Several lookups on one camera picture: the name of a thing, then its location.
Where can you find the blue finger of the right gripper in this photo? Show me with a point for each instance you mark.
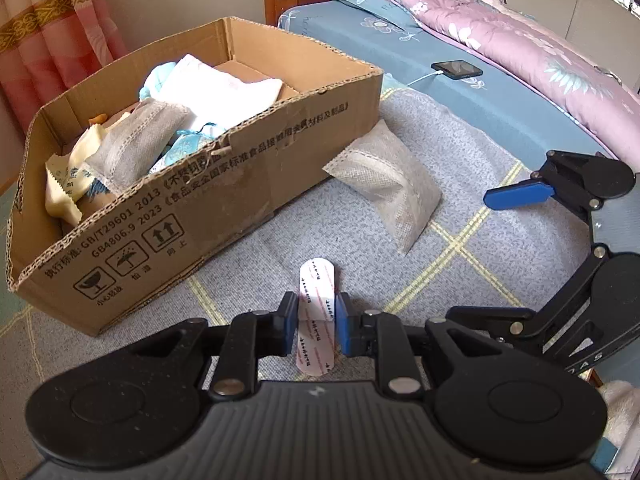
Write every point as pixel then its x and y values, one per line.
pixel 521 194

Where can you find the blue floral tasselled pouch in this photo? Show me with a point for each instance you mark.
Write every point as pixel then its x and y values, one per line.
pixel 186 142

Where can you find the white pink printed strip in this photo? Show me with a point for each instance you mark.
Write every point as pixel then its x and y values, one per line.
pixel 315 351

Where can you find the white cloth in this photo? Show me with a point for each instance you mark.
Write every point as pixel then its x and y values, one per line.
pixel 216 96

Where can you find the pink orange curtain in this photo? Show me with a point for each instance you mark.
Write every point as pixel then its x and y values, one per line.
pixel 48 46

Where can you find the pink floral quilt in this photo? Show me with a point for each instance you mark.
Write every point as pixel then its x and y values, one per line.
pixel 592 96

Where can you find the yellow printed cloth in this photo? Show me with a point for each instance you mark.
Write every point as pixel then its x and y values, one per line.
pixel 68 181

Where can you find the grey sachet pouch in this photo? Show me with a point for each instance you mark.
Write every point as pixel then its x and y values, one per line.
pixel 384 171
pixel 133 145

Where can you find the small orange object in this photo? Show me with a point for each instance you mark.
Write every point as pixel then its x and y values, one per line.
pixel 98 119

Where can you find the black smartphone on bed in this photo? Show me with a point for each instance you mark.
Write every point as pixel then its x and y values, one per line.
pixel 457 69

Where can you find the open cardboard box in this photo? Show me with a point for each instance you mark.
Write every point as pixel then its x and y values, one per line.
pixel 170 223

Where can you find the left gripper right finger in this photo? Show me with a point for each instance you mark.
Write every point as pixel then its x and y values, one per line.
pixel 381 337

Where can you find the white wardrobe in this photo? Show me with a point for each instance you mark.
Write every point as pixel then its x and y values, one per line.
pixel 607 31

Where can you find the grey checked table cover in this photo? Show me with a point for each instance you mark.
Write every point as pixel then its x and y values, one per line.
pixel 468 254

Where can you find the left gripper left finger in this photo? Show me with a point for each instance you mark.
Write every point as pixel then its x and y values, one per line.
pixel 249 337

